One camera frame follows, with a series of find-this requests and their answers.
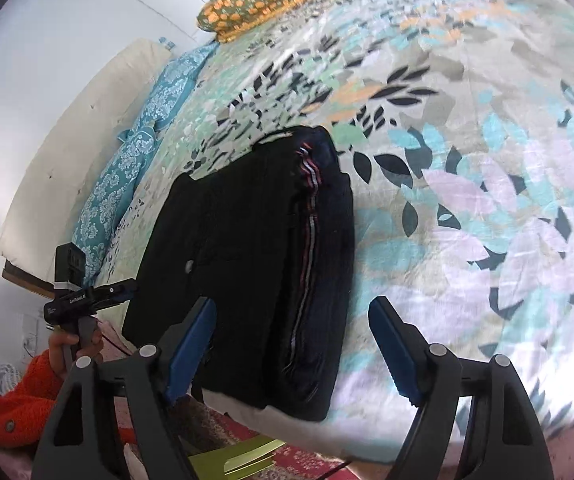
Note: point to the white mattress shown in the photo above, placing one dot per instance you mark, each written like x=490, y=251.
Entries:
x=82, y=150

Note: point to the blue patterned cloth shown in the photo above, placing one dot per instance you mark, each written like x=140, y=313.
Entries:
x=132, y=160

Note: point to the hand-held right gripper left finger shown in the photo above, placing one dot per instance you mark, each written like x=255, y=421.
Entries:
x=192, y=345

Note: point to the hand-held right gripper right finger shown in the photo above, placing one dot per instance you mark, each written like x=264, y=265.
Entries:
x=394, y=350

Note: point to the wooden bed frame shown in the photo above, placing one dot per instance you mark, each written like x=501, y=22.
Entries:
x=22, y=277

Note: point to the black pants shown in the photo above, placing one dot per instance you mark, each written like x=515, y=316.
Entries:
x=237, y=240

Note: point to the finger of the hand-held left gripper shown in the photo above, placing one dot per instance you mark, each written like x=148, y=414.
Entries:
x=117, y=291

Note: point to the green plastic stool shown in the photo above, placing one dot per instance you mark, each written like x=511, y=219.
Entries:
x=247, y=452

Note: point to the floral leaf print bed sheet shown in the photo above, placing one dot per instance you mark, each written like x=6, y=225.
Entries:
x=467, y=160

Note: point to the person's left hand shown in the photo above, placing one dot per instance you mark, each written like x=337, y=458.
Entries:
x=59, y=352

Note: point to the red patterned rug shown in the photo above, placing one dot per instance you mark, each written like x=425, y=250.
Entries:
x=307, y=462

